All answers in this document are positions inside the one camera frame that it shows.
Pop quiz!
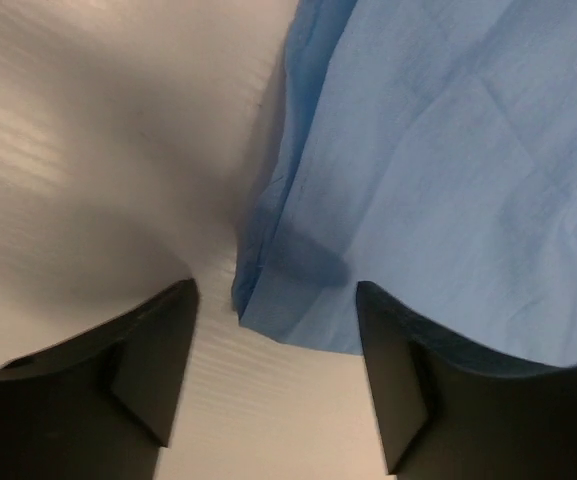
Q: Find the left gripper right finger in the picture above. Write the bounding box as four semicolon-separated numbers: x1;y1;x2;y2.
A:
356;281;577;479

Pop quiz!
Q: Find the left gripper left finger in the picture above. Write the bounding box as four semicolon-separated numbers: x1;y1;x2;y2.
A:
0;280;199;479

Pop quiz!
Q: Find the light blue long sleeve shirt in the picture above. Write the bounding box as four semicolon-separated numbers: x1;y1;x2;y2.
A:
232;1;577;367

